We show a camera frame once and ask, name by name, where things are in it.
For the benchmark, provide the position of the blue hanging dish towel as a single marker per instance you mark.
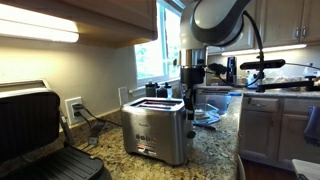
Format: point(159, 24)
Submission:
point(313, 125)

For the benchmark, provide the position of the small silver pot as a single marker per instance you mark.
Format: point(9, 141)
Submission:
point(250, 81)

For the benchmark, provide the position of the black power plug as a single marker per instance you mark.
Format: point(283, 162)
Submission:
point(77, 107)

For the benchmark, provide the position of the white grey Franka robot arm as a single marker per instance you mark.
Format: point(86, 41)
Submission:
point(213, 21)

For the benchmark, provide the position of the dark pepper grinder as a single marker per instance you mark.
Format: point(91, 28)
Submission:
point(151, 89)

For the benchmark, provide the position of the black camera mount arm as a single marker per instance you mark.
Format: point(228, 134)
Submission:
point(286, 85)

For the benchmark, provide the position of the stainless steel two-slot toaster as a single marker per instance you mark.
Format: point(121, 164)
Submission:
point(155, 133)

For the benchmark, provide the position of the black soda maker appliance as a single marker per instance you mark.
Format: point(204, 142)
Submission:
point(232, 70)

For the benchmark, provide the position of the kitchen window white frame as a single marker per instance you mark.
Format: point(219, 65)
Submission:
point(156, 50)

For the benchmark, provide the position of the black panini press grill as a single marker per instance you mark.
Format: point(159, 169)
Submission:
point(33, 133)

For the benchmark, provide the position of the white wall power outlet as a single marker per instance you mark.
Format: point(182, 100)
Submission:
point(74, 110)

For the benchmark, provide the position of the black toaster lever knob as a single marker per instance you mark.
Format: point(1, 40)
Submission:
point(191, 134)

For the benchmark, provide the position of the beige base cabinet with drawers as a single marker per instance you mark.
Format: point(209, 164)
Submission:
point(276, 130)

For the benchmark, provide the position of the white wall switch plate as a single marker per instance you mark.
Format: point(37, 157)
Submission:
point(123, 95)

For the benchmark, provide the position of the under-cabinet light strip large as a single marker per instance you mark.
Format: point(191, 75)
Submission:
point(36, 28)

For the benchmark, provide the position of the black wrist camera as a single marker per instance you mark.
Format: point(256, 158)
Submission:
point(217, 68)

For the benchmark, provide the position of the dark salt grinder white top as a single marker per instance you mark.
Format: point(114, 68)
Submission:
point(165, 90)

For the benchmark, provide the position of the black bar stereo camera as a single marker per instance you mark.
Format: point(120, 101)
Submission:
point(266, 64)

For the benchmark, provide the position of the wooden wall cabinet overhead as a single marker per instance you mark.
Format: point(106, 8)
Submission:
point(100, 20)

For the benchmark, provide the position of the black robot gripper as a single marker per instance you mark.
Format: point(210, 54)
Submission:
point(192, 71)

